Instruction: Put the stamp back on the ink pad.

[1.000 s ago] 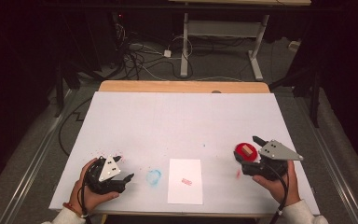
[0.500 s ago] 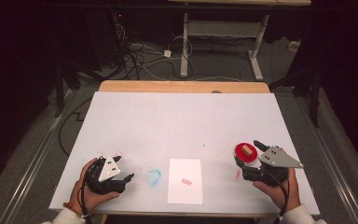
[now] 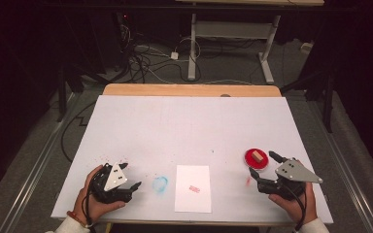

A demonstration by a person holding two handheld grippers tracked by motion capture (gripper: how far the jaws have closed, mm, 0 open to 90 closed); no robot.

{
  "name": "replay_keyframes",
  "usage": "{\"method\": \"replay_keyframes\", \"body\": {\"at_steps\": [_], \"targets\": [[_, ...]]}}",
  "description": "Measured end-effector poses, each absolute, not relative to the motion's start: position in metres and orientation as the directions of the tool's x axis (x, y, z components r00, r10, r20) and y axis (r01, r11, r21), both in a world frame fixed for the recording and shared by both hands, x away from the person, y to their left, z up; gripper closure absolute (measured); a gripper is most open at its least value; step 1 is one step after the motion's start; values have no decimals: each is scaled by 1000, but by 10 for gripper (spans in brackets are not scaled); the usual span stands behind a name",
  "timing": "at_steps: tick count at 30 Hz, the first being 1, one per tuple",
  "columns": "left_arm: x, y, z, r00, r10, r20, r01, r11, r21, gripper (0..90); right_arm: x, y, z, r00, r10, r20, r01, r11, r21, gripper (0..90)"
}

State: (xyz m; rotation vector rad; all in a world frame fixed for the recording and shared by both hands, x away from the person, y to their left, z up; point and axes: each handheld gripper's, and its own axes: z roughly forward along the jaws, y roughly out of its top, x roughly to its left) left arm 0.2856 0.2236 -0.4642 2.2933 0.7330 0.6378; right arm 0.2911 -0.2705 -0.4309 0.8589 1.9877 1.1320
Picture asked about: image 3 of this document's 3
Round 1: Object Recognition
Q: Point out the red-brown bracelet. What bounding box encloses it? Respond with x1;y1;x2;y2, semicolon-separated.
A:
66;210;94;229

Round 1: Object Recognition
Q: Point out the black metal stand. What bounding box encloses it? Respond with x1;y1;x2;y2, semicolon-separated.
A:
281;69;335;134
55;62;85;123

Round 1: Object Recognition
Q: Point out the dark device with red light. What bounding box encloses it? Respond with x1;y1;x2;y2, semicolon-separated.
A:
115;11;134;67

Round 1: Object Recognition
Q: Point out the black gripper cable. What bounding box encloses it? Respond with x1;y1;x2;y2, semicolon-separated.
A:
282;183;308;233
81;174;99;233

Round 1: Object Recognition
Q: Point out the white paper sheet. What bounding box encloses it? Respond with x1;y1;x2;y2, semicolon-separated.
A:
174;164;213;214

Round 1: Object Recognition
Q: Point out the metal floor rail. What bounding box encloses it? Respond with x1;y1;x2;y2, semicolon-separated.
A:
0;92;81;233
306;96;373;233

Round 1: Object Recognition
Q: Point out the person's right hand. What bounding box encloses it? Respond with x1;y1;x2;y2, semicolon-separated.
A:
268;180;319;225

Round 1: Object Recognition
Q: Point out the black floor cable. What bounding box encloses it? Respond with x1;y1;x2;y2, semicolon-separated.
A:
60;101;97;163

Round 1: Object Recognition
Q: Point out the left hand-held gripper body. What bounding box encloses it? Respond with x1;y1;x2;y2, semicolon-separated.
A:
90;161;134;205

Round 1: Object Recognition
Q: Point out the tangle of floor cables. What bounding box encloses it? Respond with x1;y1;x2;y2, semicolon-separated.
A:
118;22;208;84

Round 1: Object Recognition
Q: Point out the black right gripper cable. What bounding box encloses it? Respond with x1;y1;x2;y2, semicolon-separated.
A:
282;183;308;233

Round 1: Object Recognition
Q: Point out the white frame table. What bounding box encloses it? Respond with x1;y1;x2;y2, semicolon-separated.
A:
174;0;325;85

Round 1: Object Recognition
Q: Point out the person's left hand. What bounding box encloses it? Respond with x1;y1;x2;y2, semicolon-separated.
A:
73;164;126;225

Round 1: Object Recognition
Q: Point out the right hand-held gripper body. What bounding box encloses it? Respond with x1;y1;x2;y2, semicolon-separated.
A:
256;157;324;201

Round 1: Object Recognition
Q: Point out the round red ink pad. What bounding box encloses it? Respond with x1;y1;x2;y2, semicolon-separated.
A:
244;148;270;171

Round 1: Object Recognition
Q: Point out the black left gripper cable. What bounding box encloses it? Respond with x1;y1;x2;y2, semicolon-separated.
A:
81;174;99;233

